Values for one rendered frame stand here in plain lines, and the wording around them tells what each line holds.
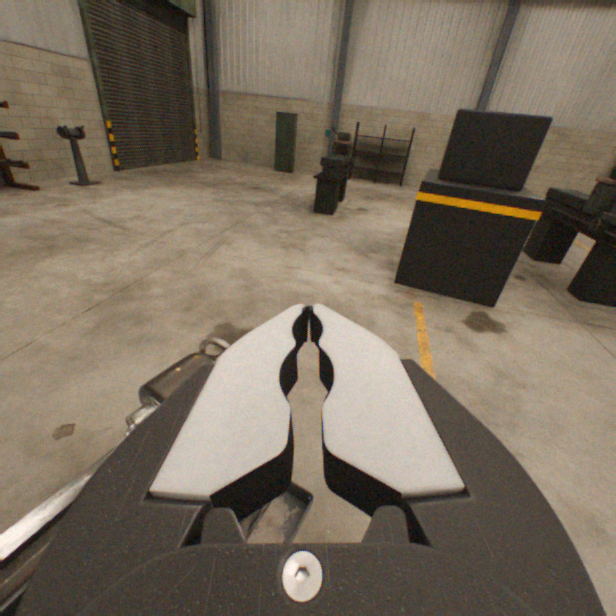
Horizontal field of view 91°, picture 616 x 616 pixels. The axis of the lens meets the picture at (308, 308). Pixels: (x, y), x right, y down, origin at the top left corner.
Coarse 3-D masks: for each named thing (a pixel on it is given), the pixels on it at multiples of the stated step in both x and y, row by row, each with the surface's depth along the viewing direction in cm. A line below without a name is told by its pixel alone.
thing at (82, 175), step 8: (64, 128) 609; (72, 128) 630; (80, 128) 641; (64, 136) 616; (72, 136) 629; (80, 136) 633; (72, 144) 636; (72, 152) 645; (80, 152) 652; (80, 160) 654; (80, 168) 660; (80, 176) 666; (72, 184) 667; (80, 184) 662; (88, 184) 672
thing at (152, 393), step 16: (176, 368) 69; (192, 368) 70; (144, 384) 65; (160, 384) 64; (176, 384) 65; (144, 400) 66; (160, 400) 63; (128, 416) 62; (144, 416) 62; (128, 432) 61
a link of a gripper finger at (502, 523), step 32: (416, 384) 8; (448, 416) 7; (448, 448) 7; (480, 448) 7; (480, 480) 6; (512, 480) 6; (416, 512) 6; (448, 512) 6; (480, 512) 6; (512, 512) 6; (544, 512) 5; (448, 544) 5; (480, 544) 5; (512, 544) 5; (544, 544) 5; (512, 576) 5; (544, 576) 5; (576, 576) 5; (544, 608) 4; (576, 608) 4
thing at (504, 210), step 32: (480, 128) 323; (512, 128) 313; (544, 128) 304; (448, 160) 346; (480, 160) 335; (512, 160) 325; (448, 192) 325; (480, 192) 315; (512, 192) 319; (416, 224) 352; (448, 224) 339; (480, 224) 328; (512, 224) 317; (416, 256) 368; (448, 256) 354; (480, 256) 342; (512, 256) 330; (416, 288) 386; (448, 288) 371; (480, 288) 357
